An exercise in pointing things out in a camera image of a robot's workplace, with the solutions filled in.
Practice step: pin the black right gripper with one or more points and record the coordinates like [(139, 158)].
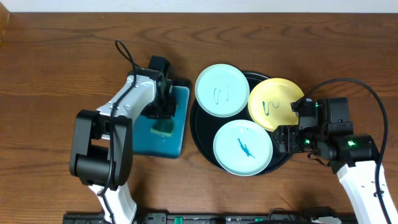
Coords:
[(287, 139)]

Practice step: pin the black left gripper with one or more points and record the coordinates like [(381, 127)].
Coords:
[(158, 113)]

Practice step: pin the green yellow sponge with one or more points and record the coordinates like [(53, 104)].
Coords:
[(163, 127)]

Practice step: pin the yellow plate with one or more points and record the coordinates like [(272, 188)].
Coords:
[(269, 103)]

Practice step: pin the light blue plate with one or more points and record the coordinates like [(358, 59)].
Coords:
[(243, 148)]

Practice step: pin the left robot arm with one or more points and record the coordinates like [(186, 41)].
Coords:
[(102, 146)]

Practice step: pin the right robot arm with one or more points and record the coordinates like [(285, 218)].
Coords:
[(325, 131)]

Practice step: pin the black rectangular tray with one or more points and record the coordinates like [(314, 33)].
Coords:
[(183, 124)]

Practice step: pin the black round tray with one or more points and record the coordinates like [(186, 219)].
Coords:
[(204, 127)]

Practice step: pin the white water-filled basin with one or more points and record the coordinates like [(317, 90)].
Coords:
[(149, 143)]

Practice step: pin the light green plate with scribble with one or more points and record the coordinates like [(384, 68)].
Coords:
[(222, 90)]

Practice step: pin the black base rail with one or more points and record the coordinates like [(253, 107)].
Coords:
[(277, 215)]

